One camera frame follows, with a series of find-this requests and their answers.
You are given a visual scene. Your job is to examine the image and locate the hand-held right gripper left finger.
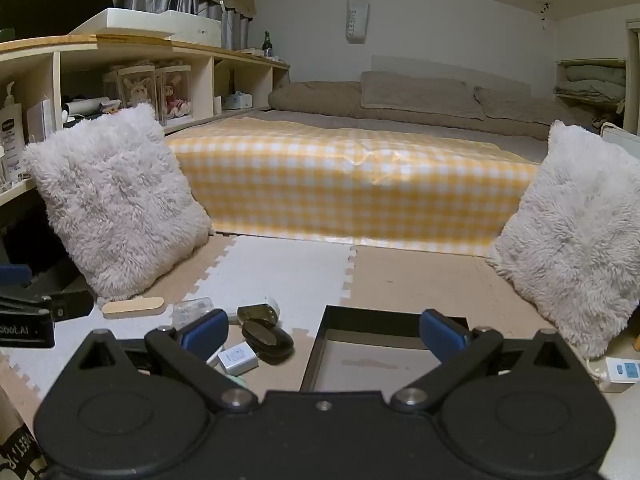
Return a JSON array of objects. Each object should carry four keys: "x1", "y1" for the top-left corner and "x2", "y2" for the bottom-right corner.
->
[{"x1": 67, "y1": 308, "x2": 260, "y2": 413}]

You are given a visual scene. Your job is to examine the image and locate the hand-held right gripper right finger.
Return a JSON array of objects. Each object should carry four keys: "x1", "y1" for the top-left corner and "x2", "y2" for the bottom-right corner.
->
[{"x1": 391, "y1": 310, "x2": 581, "y2": 413}]

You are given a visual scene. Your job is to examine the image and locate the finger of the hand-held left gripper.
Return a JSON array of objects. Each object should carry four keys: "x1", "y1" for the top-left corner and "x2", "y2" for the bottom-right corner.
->
[
  {"x1": 0, "y1": 291, "x2": 95, "y2": 322},
  {"x1": 0, "y1": 265, "x2": 32, "y2": 288}
]

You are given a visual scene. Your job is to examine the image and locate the clear plastic case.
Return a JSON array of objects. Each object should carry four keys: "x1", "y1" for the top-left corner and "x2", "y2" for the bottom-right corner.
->
[{"x1": 171, "y1": 297, "x2": 215, "y2": 327}]

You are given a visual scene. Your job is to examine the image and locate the white charger adapter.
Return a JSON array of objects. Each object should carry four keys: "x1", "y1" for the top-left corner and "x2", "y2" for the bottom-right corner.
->
[{"x1": 218, "y1": 341, "x2": 260, "y2": 376}]

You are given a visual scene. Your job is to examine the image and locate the wooden nail file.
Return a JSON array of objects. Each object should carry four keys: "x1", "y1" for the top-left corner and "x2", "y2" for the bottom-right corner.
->
[{"x1": 101, "y1": 297, "x2": 166, "y2": 317}]

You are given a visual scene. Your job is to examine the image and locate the black oval case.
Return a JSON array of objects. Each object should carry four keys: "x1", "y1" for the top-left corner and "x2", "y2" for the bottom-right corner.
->
[{"x1": 241, "y1": 319, "x2": 296, "y2": 362}]

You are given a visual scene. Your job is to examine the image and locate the black tray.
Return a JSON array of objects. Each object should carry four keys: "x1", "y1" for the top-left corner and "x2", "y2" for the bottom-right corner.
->
[{"x1": 299, "y1": 304, "x2": 508, "y2": 394}]

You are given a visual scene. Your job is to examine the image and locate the white foam mat tile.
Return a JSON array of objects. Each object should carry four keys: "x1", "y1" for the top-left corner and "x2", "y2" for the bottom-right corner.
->
[
  {"x1": 192, "y1": 235, "x2": 358, "y2": 343},
  {"x1": 0, "y1": 305, "x2": 181, "y2": 396}
]

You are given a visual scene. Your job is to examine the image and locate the printed white cloth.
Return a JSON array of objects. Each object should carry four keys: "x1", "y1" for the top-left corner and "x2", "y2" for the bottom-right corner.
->
[{"x1": 0, "y1": 390, "x2": 51, "y2": 480}]

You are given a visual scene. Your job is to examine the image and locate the fluffy white pillow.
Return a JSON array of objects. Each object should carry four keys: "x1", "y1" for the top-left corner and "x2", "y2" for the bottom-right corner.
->
[
  {"x1": 22, "y1": 102, "x2": 216, "y2": 301},
  {"x1": 485, "y1": 120, "x2": 640, "y2": 360}
]

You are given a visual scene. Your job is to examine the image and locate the white lotion pump bottle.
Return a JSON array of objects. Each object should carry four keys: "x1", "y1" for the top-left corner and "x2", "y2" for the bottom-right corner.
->
[{"x1": 0, "y1": 82, "x2": 25, "y2": 176}]

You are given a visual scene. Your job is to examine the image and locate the white book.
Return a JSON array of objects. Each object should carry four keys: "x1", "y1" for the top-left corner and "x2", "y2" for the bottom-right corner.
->
[{"x1": 26, "y1": 99, "x2": 55, "y2": 145}]

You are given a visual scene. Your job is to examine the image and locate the yellow checkered blanket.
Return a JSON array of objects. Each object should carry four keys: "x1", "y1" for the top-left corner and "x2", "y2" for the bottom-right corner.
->
[{"x1": 165, "y1": 117, "x2": 541, "y2": 258}]

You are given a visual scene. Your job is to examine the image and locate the white paper roll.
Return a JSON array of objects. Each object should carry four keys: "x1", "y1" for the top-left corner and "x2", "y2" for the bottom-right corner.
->
[{"x1": 61, "y1": 96, "x2": 110, "y2": 117}]

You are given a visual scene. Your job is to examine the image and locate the clear doll display box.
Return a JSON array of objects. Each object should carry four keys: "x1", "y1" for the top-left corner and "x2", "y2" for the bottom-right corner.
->
[
  {"x1": 104, "y1": 64, "x2": 157, "y2": 116},
  {"x1": 155, "y1": 62, "x2": 193, "y2": 126}
]

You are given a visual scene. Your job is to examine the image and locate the tissue box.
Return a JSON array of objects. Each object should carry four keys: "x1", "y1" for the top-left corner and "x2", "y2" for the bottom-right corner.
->
[{"x1": 221, "y1": 91, "x2": 253, "y2": 111}]

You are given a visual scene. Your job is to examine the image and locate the flat brown pillow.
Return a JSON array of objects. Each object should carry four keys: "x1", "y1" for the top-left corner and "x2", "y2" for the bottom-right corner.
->
[{"x1": 360, "y1": 71, "x2": 486, "y2": 121}]

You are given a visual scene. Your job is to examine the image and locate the wooden shelf unit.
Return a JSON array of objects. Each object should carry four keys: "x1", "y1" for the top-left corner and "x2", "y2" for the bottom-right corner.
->
[{"x1": 0, "y1": 35, "x2": 291, "y2": 206}]

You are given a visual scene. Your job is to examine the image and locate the long brown pillow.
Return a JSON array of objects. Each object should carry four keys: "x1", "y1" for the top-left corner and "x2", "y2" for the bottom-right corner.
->
[{"x1": 267, "y1": 81, "x2": 363, "y2": 113}]

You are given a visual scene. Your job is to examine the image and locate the white flat box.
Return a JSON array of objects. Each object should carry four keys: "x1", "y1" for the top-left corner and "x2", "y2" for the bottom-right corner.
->
[{"x1": 67, "y1": 7, "x2": 222, "y2": 47}]

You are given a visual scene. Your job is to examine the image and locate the folded grey blankets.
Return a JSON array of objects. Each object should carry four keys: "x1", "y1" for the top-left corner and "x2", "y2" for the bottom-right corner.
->
[{"x1": 556, "y1": 62, "x2": 627, "y2": 106}]

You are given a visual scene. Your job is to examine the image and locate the white closet door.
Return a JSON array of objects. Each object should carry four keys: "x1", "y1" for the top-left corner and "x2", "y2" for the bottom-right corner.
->
[{"x1": 624, "y1": 17, "x2": 640, "y2": 136}]

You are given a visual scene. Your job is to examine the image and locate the white wall hanging pouch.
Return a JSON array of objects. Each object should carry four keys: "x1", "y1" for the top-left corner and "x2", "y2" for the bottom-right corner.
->
[{"x1": 345, "y1": 0, "x2": 371, "y2": 45}]

